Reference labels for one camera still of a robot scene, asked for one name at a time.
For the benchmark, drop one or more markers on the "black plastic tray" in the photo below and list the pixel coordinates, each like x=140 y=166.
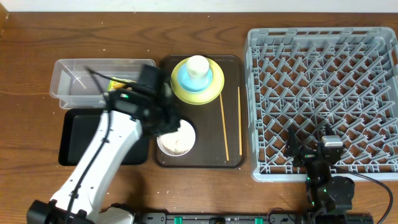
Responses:
x=79 y=127

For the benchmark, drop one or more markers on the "clear plastic waste bin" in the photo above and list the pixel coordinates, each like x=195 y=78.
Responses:
x=75 y=88

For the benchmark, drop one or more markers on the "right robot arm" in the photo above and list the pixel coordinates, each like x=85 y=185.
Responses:
x=331 y=196

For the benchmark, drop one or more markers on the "white bowl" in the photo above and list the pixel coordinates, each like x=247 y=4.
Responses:
x=187 y=134

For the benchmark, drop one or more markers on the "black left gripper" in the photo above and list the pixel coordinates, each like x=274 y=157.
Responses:
x=175 y=124

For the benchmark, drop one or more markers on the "brown serving tray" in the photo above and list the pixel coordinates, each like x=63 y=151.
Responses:
x=208 y=151

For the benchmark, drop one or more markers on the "blue plate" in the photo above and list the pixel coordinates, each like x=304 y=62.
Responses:
x=193 y=84

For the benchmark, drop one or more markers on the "grey dishwasher rack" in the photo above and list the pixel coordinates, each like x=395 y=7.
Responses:
x=309 y=78

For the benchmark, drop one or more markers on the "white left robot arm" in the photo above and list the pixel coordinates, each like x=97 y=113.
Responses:
x=129 y=114

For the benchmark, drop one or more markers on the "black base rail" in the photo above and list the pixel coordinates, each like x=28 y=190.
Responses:
x=272 y=218

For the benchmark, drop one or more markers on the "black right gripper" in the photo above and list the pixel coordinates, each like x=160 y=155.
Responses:
x=292 y=149

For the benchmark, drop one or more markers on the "green yellow snack wrapper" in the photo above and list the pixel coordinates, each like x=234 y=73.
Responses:
x=117 y=83

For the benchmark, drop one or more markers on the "white cup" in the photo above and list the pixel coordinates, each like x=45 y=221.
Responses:
x=197 y=65

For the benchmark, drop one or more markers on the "yellow plate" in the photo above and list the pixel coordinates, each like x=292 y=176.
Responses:
x=202 y=97

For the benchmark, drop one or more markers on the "left wooden chopstick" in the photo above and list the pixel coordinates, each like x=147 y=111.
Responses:
x=224 y=128

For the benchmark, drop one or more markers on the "pile of rice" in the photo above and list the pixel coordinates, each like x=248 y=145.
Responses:
x=173 y=144

